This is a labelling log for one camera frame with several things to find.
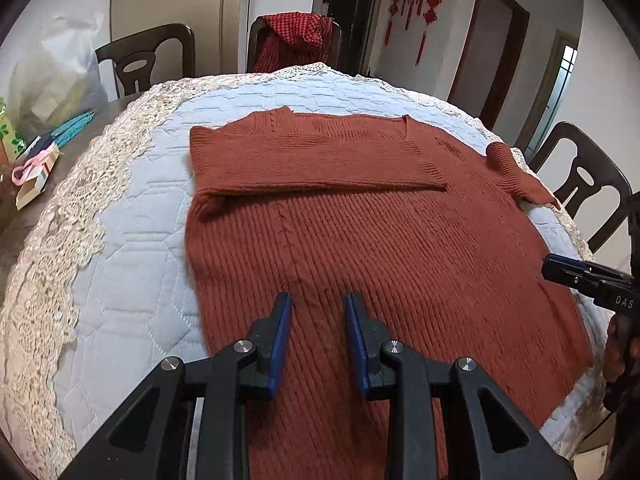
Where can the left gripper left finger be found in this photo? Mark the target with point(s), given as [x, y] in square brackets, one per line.
[149, 434]

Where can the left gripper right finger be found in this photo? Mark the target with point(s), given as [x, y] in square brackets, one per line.
[486, 434]

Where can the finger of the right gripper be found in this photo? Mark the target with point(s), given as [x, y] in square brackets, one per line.
[580, 274]

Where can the rust red knit sweater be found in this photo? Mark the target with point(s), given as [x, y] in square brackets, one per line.
[432, 234]

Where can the person right hand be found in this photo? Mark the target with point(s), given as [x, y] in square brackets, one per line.
[613, 361]

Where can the dark wooden chair right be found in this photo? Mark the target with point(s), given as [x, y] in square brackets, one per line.
[590, 171]

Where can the light blue quilted cover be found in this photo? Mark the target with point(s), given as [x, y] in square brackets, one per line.
[135, 301]

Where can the cream lace tablecloth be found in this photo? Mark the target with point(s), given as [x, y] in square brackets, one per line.
[38, 317]

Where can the small white cardboard box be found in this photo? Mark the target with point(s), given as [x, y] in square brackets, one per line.
[31, 189]

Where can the pink scissors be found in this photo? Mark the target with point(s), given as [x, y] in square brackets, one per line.
[45, 160]

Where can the green floral box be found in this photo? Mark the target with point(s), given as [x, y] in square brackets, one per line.
[12, 143]

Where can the white plastic bag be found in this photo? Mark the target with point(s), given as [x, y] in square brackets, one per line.
[57, 78]

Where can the dark wooden chair left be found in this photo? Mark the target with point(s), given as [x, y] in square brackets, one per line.
[134, 56]

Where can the red checkered garment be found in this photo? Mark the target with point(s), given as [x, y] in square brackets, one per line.
[292, 40]

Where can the dark wooden chair with garment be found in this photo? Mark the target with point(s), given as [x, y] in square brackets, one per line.
[295, 42]

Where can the beige refrigerator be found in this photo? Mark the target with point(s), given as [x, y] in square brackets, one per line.
[220, 28]

